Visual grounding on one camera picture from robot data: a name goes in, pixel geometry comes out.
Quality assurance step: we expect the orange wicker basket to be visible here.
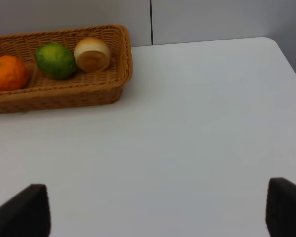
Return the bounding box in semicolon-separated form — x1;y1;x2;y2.
0;24;133;113

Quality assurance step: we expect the red yellow peach fruit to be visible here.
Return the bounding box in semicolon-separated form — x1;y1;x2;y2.
74;37;111;73

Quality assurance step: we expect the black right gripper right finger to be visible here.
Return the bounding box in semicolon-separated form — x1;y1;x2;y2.
265;178;296;237

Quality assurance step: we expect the orange tangerine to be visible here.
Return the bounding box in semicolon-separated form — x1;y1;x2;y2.
0;55;29;92

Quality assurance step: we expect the green lime fruit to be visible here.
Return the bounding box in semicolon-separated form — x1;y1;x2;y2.
35;42;77;80

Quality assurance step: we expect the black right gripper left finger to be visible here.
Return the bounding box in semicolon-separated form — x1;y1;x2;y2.
0;184;51;237

